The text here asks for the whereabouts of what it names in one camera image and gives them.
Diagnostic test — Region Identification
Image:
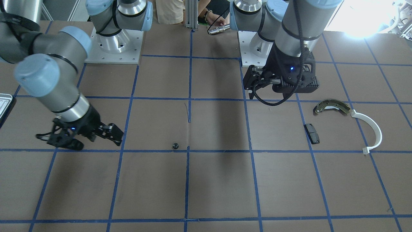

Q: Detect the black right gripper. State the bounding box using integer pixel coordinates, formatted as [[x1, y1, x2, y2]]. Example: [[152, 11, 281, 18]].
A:
[[47, 105, 103, 151]]

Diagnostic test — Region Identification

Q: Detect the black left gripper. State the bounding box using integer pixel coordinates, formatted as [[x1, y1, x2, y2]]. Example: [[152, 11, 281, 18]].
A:
[[270, 46, 319, 94]]

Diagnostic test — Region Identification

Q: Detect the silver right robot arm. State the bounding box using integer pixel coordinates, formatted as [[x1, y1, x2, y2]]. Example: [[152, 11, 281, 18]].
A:
[[1, 0, 153, 151]]

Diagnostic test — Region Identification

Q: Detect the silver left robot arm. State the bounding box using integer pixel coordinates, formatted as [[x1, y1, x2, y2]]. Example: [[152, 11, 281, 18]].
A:
[[229, 0, 341, 96]]

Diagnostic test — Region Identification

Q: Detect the ribbed silver metal tray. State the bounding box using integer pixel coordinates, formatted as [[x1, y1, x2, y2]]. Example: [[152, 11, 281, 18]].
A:
[[0, 93, 16, 128]]

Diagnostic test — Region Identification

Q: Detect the olive brake shoe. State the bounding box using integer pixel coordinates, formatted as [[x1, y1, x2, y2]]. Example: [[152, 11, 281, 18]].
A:
[[313, 99, 351, 114]]

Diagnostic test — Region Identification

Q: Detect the black brake pad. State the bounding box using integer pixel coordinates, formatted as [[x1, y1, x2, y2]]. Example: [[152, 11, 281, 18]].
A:
[[304, 123, 320, 144]]

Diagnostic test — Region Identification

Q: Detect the silver metal cylinder tool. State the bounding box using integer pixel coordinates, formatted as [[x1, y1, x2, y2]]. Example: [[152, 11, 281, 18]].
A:
[[207, 24, 230, 35]]

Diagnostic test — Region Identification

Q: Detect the seated man in beige shirt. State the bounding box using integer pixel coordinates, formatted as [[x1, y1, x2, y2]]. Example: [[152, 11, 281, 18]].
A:
[[151, 0, 229, 26]]

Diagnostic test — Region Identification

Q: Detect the white curved plastic part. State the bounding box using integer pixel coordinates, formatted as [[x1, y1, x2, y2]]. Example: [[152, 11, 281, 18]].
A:
[[349, 109, 383, 155]]

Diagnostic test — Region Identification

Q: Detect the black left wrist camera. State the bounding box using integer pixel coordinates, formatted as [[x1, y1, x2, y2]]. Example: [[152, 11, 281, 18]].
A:
[[242, 65, 280, 100]]

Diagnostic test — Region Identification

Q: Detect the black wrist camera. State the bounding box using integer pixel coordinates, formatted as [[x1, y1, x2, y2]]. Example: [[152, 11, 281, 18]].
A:
[[242, 65, 280, 100], [95, 123, 124, 146]]

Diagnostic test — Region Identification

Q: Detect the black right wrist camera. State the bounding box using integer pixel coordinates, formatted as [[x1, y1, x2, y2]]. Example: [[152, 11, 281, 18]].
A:
[[95, 123, 124, 146]]

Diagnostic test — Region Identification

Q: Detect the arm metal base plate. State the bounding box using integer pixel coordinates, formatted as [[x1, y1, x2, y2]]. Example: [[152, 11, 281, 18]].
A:
[[85, 28, 144, 64], [238, 31, 273, 68]]

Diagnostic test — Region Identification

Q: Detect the aluminium frame post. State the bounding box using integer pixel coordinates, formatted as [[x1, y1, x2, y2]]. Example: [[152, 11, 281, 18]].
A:
[[184, 0, 199, 31]]

